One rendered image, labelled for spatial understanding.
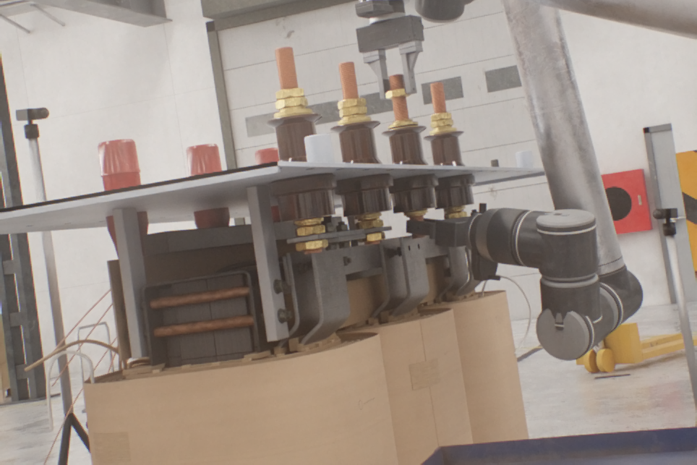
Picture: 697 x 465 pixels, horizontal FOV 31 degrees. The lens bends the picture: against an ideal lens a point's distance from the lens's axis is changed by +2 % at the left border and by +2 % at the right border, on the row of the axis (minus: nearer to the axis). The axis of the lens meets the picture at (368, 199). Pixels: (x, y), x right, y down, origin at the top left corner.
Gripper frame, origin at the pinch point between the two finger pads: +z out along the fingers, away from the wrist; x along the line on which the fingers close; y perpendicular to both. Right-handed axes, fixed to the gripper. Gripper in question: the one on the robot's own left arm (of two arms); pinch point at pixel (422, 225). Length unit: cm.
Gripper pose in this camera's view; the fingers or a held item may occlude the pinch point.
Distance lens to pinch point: 248.6
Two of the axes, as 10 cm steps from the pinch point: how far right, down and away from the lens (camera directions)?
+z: -7.6, -0.8, 6.5
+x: -6.5, 0.7, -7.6
